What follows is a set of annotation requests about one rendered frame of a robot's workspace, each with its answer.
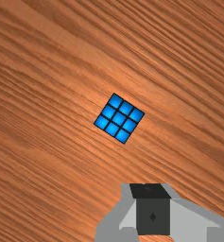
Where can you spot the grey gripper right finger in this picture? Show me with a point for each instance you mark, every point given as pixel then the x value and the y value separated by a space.
pixel 192 217

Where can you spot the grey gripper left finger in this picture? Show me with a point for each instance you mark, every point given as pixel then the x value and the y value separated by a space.
pixel 129 211

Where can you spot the many-coloured puzzle cube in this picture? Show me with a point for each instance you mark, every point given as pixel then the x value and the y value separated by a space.
pixel 119 118

